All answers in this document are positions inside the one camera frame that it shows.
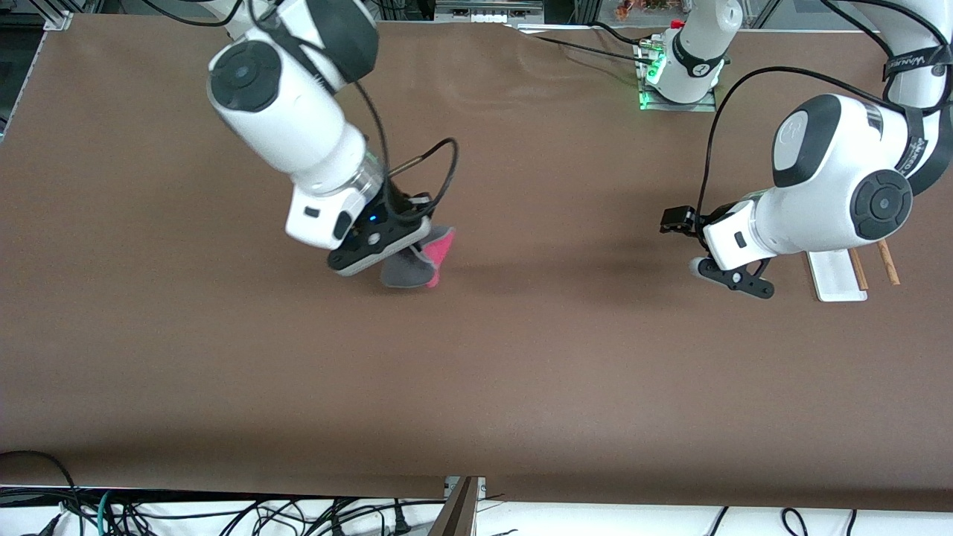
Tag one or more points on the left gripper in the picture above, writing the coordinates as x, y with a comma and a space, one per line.
698, 221

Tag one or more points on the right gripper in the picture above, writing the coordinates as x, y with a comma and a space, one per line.
400, 206

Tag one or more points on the grey and pink microfibre towel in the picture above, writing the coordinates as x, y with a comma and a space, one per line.
406, 272

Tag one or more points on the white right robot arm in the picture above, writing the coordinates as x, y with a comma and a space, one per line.
298, 126

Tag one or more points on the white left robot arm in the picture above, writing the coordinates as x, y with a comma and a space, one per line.
826, 186

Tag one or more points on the white and wooden towel rack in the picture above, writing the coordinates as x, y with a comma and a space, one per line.
837, 283

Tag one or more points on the white power strip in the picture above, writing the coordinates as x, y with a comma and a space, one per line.
491, 16

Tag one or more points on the colourful snack pack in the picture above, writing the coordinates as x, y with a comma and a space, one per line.
640, 7

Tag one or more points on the white flat board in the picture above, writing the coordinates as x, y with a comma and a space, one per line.
555, 28

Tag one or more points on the black power plug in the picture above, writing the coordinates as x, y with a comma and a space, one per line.
402, 525

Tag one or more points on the aluminium camera pole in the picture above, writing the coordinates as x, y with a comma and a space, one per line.
458, 514

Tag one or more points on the grey metal frame rail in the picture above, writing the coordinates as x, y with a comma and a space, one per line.
18, 93

